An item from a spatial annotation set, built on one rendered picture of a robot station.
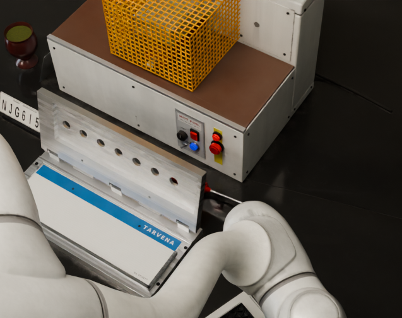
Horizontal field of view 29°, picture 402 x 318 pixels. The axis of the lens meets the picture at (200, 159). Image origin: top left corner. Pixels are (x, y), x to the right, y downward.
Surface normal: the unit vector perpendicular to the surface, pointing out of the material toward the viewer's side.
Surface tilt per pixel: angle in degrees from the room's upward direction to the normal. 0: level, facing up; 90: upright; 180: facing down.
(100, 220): 0
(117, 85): 90
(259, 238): 5
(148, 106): 90
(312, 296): 4
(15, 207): 46
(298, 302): 12
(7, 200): 39
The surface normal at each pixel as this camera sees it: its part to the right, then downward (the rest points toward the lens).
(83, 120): -0.54, 0.54
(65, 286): 0.61, -0.72
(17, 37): -0.03, -0.60
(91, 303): 0.76, -0.50
